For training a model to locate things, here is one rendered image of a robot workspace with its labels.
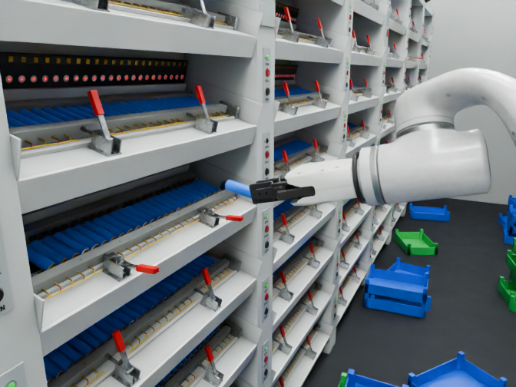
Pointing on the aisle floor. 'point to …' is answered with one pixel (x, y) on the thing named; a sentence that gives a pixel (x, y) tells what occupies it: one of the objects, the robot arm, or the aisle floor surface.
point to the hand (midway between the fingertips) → (266, 190)
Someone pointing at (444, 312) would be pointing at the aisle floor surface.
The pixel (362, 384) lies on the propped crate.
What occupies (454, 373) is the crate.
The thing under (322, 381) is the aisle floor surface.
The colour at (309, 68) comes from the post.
